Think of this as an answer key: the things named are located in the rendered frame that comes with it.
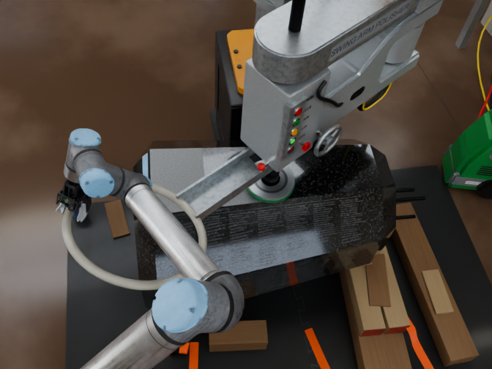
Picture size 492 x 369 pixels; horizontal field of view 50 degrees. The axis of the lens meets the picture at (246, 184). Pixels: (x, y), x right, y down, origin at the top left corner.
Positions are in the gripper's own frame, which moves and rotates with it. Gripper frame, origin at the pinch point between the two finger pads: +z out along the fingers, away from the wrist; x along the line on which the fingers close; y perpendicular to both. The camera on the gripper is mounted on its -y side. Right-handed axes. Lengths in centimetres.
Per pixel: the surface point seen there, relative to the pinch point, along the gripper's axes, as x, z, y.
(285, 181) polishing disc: 65, -4, -63
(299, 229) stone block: 80, 12, -57
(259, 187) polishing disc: 56, 0, -57
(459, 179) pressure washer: 172, 20, -177
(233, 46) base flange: 12, -9, -153
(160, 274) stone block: 33, 42, -26
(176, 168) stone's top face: 19, 12, -61
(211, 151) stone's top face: 30, 5, -74
